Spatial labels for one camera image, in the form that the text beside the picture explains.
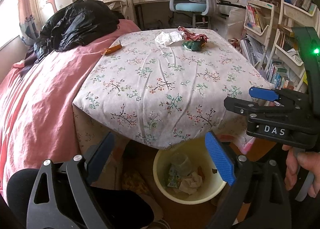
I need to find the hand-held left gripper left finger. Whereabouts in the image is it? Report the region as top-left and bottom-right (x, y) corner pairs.
(26, 131), (115, 229)

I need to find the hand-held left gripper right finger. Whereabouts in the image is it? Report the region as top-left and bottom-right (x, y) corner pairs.
(204, 131), (293, 229)

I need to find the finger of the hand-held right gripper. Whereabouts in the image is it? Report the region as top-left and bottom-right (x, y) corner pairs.
(224, 96), (303, 121)
(249, 86), (309, 109)

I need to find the large white tissue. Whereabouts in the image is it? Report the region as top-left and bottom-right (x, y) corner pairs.
(179, 171), (203, 194)

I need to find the clear plastic bottle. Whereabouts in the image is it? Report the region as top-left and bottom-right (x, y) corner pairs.
(171, 153), (192, 176)

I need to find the pale yellow trash bin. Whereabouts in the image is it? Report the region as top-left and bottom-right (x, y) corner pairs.
(153, 137), (227, 204)

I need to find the blue green juice carton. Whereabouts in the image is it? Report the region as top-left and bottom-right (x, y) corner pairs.
(166, 164), (184, 188)

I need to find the green snack wrapper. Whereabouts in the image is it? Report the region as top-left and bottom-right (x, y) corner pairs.
(182, 39), (206, 51)

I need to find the red snack wrapper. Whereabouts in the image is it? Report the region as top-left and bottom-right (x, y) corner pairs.
(177, 26), (209, 43)

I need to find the orange sausage wrapper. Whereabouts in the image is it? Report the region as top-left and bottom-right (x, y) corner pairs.
(101, 41), (123, 55)

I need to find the person's right hand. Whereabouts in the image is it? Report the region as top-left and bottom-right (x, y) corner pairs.
(282, 145), (320, 197)

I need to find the low stack of books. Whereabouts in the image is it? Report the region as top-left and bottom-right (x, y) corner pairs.
(266, 60), (295, 89)

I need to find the yellow patterned cloth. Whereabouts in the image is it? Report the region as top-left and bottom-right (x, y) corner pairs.
(122, 169), (155, 194)

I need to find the row of books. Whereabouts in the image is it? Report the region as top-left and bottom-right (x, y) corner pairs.
(246, 5), (266, 32)

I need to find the white plastic bag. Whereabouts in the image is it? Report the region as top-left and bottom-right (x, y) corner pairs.
(226, 6), (247, 42)

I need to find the pink blanket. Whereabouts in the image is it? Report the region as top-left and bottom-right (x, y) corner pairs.
(0, 19), (140, 194)

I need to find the dark purple cloth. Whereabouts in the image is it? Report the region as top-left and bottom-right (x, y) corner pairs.
(24, 47), (40, 69)

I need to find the black jacket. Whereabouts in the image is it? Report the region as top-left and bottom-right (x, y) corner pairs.
(34, 0), (125, 60)

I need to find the beige pillow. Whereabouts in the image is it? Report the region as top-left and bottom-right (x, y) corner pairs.
(95, 0), (128, 13)

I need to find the pink printed curtain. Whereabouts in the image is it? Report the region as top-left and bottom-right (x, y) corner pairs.
(17, 0), (42, 44)

